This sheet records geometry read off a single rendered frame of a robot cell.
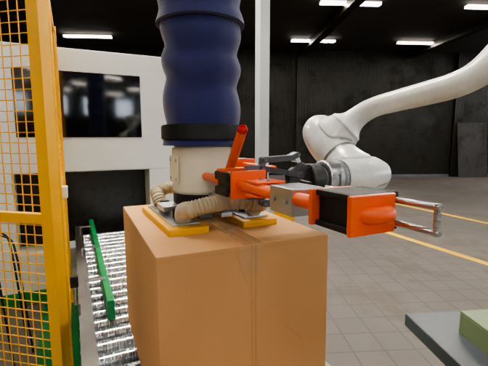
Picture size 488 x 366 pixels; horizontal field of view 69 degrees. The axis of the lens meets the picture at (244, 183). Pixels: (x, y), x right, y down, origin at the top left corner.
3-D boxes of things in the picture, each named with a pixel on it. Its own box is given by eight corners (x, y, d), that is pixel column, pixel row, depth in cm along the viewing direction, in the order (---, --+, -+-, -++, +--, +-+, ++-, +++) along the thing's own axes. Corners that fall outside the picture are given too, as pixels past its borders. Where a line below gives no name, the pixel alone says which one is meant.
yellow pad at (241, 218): (199, 207, 120) (199, 192, 119) (226, 205, 124) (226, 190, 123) (243, 229, 89) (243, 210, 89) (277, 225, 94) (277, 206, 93)
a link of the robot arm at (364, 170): (340, 208, 89) (314, 173, 97) (385, 202, 95) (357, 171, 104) (359, 174, 82) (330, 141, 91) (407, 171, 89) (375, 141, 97)
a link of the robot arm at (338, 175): (349, 198, 85) (330, 200, 83) (325, 192, 93) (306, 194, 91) (351, 160, 84) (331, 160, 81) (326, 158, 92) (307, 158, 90)
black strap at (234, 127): (153, 140, 105) (152, 126, 105) (225, 139, 115) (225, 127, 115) (173, 139, 85) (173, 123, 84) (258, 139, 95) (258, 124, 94)
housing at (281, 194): (267, 210, 61) (267, 184, 61) (300, 206, 64) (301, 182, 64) (290, 218, 55) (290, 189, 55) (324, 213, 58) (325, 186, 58)
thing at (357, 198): (307, 224, 50) (308, 188, 49) (348, 218, 53) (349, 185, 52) (350, 238, 42) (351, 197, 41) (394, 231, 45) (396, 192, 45)
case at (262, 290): (128, 317, 126) (123, 206, 121) (232, 296, 142) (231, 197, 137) (163, 450, 71) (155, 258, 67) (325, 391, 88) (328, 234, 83)
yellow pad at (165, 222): (141, 212, 111) (141, 196, 111) (173, 209, 116) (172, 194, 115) (168, 238, 81) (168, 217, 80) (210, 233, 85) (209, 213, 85)
